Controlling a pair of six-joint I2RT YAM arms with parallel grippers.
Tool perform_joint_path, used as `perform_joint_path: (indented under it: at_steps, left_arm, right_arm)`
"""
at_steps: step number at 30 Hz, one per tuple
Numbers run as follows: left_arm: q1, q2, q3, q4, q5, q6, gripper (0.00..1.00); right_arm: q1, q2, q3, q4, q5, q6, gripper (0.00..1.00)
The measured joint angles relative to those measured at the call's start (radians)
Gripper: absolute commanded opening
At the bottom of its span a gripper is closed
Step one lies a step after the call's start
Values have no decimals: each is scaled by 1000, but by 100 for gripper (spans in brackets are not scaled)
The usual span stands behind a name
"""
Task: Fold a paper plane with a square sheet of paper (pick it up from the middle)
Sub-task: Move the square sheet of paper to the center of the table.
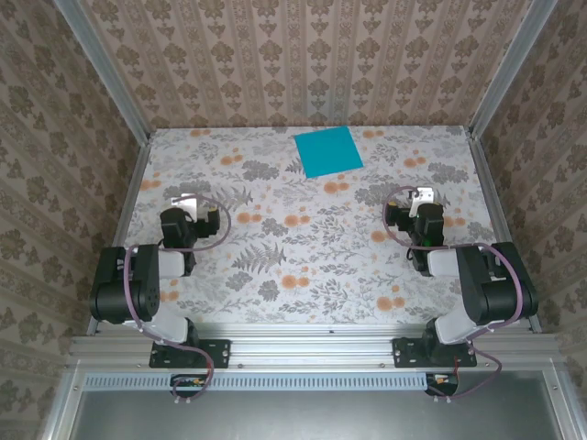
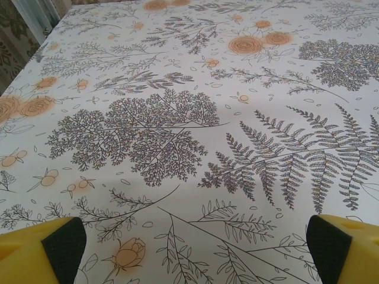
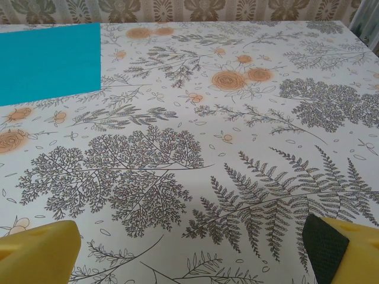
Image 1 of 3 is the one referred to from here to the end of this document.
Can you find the grey metal sheet panel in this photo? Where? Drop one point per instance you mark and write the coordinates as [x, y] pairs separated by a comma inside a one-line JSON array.
[[312, 417]]

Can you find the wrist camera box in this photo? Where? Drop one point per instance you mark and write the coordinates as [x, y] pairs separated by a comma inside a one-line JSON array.
[[185, 204], [424, 194]]

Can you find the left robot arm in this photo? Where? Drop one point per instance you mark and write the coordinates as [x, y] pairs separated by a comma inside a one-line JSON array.
[[137, 284]]

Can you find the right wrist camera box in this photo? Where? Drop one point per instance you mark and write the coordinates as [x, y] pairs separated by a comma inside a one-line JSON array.
[[424, 194]]

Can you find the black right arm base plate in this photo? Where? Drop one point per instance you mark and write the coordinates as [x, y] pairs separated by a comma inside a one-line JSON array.
[[403, 353]]

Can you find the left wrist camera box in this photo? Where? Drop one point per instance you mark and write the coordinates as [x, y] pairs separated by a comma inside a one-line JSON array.
[[185, 204]]

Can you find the floral patterned table mat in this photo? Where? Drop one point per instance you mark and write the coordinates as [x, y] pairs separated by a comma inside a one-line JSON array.
[[206, 151]]

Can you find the aluminium side rail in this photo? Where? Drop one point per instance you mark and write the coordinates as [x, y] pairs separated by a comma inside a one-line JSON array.
[[504, 229], [121, 229]]

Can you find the teal square paper sheet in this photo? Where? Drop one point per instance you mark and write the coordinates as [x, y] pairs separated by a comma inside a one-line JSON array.
[[328, 151]]

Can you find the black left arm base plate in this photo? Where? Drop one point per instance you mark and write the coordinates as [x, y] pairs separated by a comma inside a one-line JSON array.
[[220, 353]]

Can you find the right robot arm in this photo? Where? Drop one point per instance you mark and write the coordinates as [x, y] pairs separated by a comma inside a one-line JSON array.
[[495, 293]]

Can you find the aluminium frame post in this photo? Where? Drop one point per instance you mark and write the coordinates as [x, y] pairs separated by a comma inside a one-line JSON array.
[[509, 69], [105, 73]]

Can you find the aluminium mounting rail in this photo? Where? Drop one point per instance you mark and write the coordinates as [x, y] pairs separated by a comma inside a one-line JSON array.
[[312, 348]]

